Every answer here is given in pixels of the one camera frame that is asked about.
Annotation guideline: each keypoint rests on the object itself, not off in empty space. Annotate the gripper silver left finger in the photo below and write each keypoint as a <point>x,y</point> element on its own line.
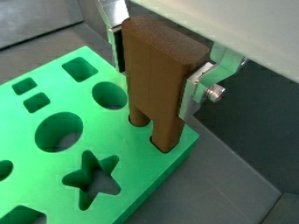
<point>114,13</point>

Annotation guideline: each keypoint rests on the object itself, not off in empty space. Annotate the green shape-sorter fixture block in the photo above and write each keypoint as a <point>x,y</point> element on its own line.
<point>76,164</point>

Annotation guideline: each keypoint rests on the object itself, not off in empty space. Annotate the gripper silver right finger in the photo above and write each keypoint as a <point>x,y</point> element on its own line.
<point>202,85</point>

